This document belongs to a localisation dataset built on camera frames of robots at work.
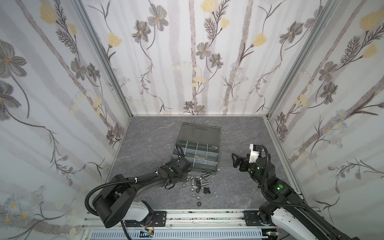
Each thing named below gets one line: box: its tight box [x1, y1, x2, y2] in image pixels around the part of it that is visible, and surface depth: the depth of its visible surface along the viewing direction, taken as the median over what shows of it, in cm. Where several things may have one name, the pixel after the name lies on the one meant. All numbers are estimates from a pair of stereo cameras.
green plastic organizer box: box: [171, 122, 221, 175], surface depth 100 cm
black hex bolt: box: [203, 187, 211, 194], surface depth 85 cm
